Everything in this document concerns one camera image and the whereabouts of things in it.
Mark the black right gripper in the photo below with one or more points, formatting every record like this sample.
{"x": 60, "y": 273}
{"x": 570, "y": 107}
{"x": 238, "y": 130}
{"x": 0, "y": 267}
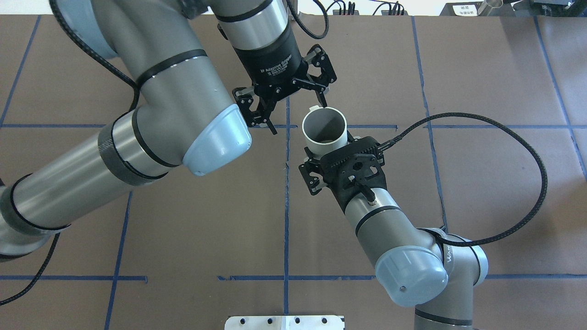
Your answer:
{"x": 311, "y": 175}

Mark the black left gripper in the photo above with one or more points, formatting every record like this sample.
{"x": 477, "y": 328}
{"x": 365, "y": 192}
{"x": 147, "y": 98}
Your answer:
{"x": 269, "y": 62}

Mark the white ribbed HOME mug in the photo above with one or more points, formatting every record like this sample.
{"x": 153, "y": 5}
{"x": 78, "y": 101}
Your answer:
{"x": 325, "y": 130}

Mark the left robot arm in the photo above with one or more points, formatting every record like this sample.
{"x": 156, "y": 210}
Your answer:
{"x": 181, "y": 112}

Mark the metal cup on desk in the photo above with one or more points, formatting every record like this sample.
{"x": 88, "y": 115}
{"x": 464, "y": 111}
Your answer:
{"x": 489, "y": 8}

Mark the black power strip left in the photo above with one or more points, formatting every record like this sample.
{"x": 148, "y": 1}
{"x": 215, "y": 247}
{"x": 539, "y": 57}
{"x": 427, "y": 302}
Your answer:
{"x": 345, "y": 8}

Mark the brown paper table cover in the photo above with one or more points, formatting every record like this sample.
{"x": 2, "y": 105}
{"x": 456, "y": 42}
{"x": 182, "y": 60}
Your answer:
{"x": 188, "y": 252}

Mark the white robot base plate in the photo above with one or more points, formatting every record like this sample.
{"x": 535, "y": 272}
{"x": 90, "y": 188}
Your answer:
{"x": 286, "y": 322}

